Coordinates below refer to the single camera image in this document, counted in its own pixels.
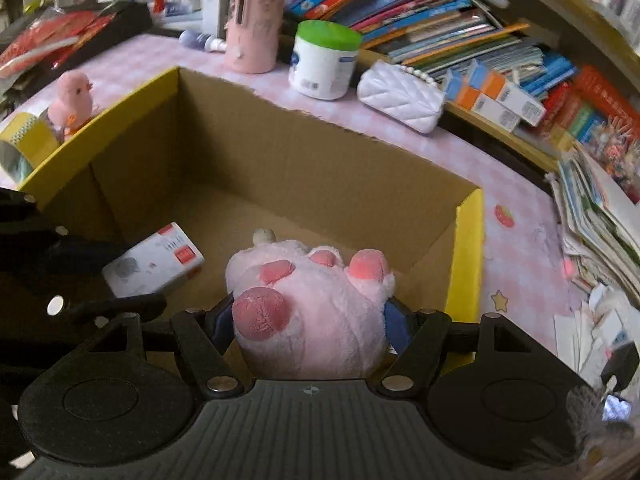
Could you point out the row of colourful books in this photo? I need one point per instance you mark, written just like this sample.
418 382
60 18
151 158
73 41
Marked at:
400 10

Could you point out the pink chick plush toy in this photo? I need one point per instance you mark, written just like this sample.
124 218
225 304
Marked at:
74 97

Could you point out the purple bottle white cap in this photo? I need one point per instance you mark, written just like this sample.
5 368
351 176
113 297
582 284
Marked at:
197 40

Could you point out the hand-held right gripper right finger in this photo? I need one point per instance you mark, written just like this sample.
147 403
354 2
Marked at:
398 329

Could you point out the pile of papers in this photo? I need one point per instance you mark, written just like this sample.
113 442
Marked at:
595 230

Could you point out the orange blue white carton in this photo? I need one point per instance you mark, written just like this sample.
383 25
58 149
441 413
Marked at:
480 105
505 92

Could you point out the yellow cardboard box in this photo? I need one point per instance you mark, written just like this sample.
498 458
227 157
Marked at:
280 160

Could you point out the red foil packets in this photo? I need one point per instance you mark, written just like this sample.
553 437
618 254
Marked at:
50 40

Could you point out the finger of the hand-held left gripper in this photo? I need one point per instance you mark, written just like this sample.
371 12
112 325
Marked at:
125 305

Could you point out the white quilted purse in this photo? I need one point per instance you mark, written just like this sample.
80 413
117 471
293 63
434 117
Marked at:
400 97

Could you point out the pink checked tablecloth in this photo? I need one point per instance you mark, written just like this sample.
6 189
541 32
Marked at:
515 240

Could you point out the yellow tape roll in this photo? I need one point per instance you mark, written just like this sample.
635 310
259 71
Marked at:
30 135

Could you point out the small white carton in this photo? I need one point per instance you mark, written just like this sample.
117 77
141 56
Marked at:
150 265

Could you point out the pink cylindrical container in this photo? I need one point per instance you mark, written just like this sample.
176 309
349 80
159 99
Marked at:
252 30

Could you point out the grey furry object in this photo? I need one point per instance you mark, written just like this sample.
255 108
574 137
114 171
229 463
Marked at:
585 425

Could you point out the stack of picture books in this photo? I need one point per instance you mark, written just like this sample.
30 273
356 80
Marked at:
595 115

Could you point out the white jar green lid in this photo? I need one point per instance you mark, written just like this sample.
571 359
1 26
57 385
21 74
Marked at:
320 65

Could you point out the wooden bookshelf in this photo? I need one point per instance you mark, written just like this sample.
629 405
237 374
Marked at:
480 115

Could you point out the pink plush paw toy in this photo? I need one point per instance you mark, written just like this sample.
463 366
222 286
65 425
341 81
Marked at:
310 320

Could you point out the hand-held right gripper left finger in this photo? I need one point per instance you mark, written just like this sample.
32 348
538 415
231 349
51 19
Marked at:
223 322

